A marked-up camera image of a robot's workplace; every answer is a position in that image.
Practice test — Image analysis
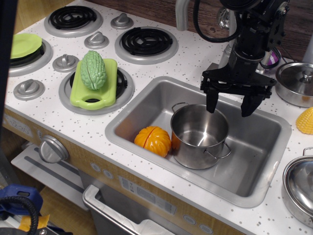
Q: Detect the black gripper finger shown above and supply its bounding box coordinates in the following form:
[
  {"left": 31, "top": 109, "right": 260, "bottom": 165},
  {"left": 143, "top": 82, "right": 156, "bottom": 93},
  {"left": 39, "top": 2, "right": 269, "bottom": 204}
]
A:
[
  {"left": 241, "top": 94, "right": 264, "bottom": 117},
  {"left": 206, "top": 88, "right": 219, "bottom": 113}
]

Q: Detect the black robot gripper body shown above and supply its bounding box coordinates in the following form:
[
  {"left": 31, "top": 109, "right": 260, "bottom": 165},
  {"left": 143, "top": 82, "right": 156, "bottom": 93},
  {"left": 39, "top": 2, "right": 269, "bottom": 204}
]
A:
[{"left": 201, "top": 47, "right": 277, "bottom": 98}]

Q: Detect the stainless steel pot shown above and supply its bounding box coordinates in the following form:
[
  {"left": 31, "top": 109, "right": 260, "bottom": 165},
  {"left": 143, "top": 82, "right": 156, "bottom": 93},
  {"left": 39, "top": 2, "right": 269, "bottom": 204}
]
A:
[{"left": 171, "top": 102, "right": 232, "bottom": 169}]

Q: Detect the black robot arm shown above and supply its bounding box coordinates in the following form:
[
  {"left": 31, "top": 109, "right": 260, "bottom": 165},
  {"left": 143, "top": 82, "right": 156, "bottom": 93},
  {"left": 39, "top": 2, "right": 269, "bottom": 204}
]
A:
[{"left": 194, "top": 0, "right": 289, "bottom": 117}]

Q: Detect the steel lidded pot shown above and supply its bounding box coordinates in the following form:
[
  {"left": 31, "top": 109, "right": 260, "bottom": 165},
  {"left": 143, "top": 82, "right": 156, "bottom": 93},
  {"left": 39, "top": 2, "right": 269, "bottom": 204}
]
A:
[{"left": 282, "top": 147, "right": 313, "bottom": 228}]

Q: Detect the purple toy object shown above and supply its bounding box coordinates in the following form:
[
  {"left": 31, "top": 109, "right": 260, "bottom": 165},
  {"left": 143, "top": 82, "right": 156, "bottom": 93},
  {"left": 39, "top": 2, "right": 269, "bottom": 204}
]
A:
[{"left": 267, "top": 49, "right": 281, "bottom": 69}]

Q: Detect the steel pan with lid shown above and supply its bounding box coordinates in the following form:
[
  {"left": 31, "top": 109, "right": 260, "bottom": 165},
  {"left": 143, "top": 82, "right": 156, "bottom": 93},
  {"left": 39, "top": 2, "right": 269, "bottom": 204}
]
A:
[{"left": 275, "top": 62, "right": 313, "bottom": 108}]

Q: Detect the yellow toy corn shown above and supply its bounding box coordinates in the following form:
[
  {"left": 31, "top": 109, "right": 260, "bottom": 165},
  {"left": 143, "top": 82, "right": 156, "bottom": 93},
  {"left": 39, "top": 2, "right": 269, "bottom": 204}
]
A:
[{"left": 296, "top": 107, "right": 313, "bottom": 135}]

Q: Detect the orange toy pumpkin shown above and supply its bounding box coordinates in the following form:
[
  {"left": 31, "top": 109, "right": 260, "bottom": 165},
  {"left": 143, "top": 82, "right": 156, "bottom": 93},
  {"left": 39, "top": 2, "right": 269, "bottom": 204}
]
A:
[{"left": 134, "top": 126, "right": 172, "bottom": 158}]

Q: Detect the black back right burner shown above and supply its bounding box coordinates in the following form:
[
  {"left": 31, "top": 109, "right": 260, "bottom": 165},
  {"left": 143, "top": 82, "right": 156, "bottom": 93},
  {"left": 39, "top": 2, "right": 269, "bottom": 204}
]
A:
[{"left": 114, "top": 26, "right": 179, "bottom": 65}]

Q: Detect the black burner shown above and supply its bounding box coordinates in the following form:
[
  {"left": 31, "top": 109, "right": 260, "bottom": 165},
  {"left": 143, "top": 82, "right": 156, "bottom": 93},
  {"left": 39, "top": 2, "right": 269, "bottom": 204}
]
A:
[
  {"left": 114, "top": 26, "right": 179, "bottom": 65},
  {"left": 59, "top": 68, "right": 134, "bottom": 116},
  {"left": 8, "top": 39, "right": 53, "bottom": 77},
  {"left": 44, "top": 5, "right": 103, "bottom": 38}
]

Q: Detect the black front right burner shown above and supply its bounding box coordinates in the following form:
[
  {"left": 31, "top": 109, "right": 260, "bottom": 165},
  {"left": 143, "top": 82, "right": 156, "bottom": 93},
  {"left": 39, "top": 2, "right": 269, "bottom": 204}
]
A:
[{"left": 59, "top": 68, "right": 134, "bottom": 116}]

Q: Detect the silver toy faucet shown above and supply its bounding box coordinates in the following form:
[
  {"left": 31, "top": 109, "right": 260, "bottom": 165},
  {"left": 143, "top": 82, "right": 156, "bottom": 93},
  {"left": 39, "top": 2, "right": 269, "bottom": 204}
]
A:
[{"left": 175, "top": 0, "right": 190, "bottom": 31}]

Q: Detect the light green cutting board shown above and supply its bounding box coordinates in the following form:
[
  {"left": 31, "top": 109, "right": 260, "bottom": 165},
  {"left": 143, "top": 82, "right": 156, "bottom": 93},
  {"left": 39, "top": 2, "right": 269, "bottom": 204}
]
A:
[{"left": 70, "top": 59, "right": 117, "bottom": 110}]

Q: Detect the grey stove knob top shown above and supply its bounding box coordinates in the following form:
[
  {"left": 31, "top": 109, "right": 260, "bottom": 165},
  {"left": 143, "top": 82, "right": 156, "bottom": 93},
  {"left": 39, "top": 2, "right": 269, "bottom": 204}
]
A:
[{"left": 111, "top": 13, "right": 134, "bottom": 30}]

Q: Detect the grey stove knob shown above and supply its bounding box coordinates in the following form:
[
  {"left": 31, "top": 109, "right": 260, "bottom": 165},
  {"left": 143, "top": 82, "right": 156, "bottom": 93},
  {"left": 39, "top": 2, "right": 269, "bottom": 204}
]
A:
[
  {"left": 84, "top": 31, "right": 109, "bottom": 49},
  {"left": 52, "top": 54, "right": 79, "bottom": 72},
  {"left": 111, "top": 13, "right": 134, "bottom": 30},
  {"left": 13, "top": 79, "right": 45, "bottom": 101}
]

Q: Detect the green toy bitter melon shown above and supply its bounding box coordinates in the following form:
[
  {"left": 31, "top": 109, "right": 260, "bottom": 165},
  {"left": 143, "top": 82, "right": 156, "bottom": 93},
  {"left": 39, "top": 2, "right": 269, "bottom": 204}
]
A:
[{"left": 80, "top": 50, "right": 107, "bottom": 90}]

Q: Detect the grey stove knob upper middle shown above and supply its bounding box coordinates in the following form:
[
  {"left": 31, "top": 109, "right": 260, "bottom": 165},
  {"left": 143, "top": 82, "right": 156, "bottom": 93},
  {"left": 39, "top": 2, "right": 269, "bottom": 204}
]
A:
[{"left": 84, "top": 31, "right": 109, "bottom": 49}]

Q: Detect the grey stove knob centre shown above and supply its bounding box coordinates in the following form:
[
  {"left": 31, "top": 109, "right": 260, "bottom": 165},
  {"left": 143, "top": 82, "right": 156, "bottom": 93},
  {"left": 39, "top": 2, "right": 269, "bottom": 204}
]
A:
[{"left": 52, "top": 54, "right": 79, "bottom": 72}]

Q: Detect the black back left burner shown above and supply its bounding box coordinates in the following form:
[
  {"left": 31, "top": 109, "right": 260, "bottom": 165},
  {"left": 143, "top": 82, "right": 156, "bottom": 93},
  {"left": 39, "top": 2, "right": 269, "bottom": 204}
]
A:
[{"left": 44, "top": 5, "right": 103, "bottom": 38}]

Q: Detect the silver oven dial knob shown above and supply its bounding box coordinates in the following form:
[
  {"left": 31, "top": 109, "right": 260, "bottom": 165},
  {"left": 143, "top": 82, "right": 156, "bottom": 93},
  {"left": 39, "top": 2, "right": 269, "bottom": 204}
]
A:
[{"left": 39, "top": 135, "right": 69, "bottom": 164}]

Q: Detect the grey stove knob front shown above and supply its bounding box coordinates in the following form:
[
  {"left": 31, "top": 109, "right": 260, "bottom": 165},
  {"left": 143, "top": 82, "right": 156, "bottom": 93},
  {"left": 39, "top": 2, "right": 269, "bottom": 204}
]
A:
[{"left": 13, "top": 79, "right": 45, "bottom": 101}]

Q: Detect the black front left burner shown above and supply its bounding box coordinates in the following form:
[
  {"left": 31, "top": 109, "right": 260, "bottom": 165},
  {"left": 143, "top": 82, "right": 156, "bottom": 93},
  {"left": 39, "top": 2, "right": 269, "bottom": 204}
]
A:
[{"left": 8, "top": 39, "right": 53, "bottom": 77}]

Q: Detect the green toy plate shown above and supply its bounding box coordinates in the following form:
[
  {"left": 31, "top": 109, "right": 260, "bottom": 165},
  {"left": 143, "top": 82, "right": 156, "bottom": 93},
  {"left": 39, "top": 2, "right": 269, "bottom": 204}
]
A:
[{"left": 10, "top": 33, "right": 42, "bottom": 59}]

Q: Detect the black ribbed robot cable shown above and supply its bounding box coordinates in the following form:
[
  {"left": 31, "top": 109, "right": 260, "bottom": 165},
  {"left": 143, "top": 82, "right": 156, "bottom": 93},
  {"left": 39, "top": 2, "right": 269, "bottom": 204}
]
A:
[{"left": 193, "top": 0, "right": 242, "bottom": 43}]

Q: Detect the grey oven door handle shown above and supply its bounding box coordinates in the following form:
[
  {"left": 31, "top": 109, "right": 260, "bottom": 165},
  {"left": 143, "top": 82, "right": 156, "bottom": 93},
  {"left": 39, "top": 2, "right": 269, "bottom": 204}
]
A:
[{"left": 83, "top": 185, "right": 173, "bottom": 235}]

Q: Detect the blue clamp with black cable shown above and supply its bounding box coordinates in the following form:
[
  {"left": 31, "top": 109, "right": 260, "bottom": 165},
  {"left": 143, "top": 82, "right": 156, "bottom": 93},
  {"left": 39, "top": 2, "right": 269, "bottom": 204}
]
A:
[{"left": 0, "top": 184, "right": 43, "bottom": 235}]

